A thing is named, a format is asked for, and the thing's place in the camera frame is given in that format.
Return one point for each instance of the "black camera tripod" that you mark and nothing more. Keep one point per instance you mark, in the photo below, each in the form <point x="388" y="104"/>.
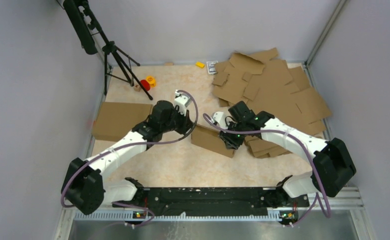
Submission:
<point x="86" y="26"/>

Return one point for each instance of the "yellow block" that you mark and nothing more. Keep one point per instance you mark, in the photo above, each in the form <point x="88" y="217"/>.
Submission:
<point x="200" y="64"/>

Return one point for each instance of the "small wooden cube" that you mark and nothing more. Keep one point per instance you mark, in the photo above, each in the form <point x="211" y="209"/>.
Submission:
<point x="137" y="88"/>

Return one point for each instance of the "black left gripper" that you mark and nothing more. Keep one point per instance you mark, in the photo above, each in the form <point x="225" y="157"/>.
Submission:
<point x="186" y="122"/>

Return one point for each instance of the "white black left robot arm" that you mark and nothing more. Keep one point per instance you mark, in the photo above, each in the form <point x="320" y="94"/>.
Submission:
<point x="85" y="186"/>

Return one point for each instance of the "playing card box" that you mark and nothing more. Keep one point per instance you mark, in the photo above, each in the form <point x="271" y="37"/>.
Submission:
<point x="211" y="67"/>

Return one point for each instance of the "orange round toy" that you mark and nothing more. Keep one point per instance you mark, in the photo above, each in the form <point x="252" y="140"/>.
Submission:
<point x="151" y="81"/>

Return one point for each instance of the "red round toy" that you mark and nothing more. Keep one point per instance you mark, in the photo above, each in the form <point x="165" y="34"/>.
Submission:
<point x="146" y="85"/>

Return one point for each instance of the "small wooden block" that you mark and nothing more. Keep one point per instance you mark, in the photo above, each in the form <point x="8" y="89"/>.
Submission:
<point x="169" y="63"/>

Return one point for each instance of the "cardboard box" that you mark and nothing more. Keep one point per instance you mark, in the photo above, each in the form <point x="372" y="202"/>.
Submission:
<point x="116" y="119"/>
<point x="208" y="139"/>

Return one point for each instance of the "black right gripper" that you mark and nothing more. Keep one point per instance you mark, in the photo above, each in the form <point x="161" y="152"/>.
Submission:
<point x="230" y="142"/>

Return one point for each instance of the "cardboard sheet pile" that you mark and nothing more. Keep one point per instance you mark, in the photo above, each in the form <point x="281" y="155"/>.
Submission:
<point x="265" y="83"/>

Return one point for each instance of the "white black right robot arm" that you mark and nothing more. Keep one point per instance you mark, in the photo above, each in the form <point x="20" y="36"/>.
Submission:
<point x="330" y="160"/>

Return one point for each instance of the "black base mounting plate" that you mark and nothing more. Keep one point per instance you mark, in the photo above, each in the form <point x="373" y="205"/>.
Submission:
<point x="215" y="201"/>

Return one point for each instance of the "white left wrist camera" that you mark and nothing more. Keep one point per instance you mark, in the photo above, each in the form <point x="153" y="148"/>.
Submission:
<point x="181" y="102"/>

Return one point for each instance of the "folded closed cardboard box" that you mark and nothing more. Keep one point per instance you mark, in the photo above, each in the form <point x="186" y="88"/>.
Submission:
<point x="116" y="119"/>

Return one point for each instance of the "aluminium frame rail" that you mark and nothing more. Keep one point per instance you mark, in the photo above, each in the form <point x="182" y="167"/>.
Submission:
<point x="348" y="199"/>

